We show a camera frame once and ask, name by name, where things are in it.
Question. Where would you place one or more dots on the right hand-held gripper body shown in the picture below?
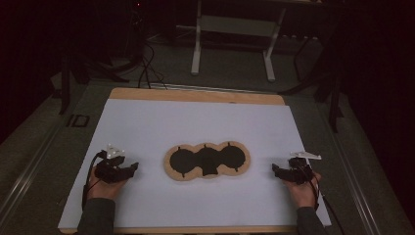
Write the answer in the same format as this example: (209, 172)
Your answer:
(298, 173)

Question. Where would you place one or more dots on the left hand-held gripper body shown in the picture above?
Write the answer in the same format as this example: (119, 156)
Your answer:
(109, 171)

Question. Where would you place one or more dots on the person's left hand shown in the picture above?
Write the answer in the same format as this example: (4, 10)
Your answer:
(104, 190)

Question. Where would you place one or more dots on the person's right hand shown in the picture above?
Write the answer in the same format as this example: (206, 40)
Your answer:
(303, 194)

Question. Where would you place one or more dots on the white table mat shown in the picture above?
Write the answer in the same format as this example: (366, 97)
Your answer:
(195, 124)

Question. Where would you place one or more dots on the black metal stand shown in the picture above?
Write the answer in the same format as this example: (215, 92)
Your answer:
(334, 104)

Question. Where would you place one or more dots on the silver floor strip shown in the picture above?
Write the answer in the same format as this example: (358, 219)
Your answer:
(212, 88)

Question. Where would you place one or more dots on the white metal stand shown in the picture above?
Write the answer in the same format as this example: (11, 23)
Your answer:
(195, 49)

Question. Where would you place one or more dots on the black floor bracket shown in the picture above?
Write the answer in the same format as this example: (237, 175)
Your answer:
(78, 120)

